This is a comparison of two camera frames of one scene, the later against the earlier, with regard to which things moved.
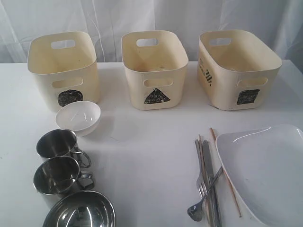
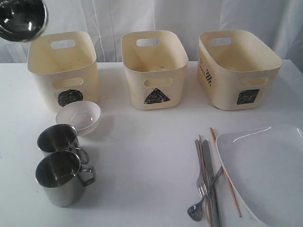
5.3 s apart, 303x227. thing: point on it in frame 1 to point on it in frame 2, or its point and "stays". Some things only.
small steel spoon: (195, 212) stays
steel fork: (201, 185) stays
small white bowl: (81, 117) stays
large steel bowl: (81, 208) to (22, 20)
